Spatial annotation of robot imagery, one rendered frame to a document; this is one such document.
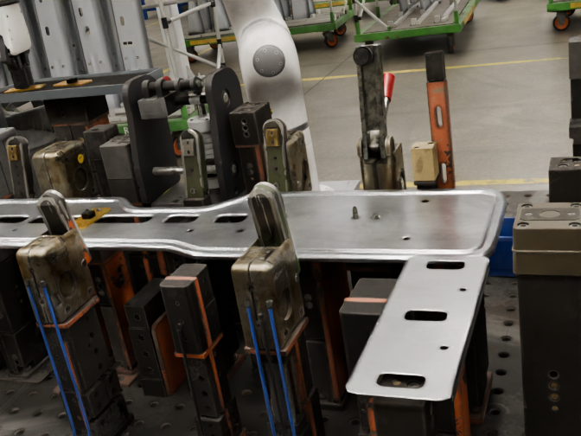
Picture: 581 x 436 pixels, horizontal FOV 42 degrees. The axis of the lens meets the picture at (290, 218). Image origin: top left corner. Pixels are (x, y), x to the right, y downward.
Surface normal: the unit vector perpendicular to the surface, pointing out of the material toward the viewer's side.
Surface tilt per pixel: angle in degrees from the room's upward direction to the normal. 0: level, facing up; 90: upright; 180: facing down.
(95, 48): 87
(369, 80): 81
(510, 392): 0
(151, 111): 90
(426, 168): 90
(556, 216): 0
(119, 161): 90
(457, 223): 0
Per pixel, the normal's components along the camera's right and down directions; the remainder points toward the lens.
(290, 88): 0.41, 0.80
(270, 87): 0.12, 0.87
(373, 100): -0.36, 0.25
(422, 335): -0.15, -0.92
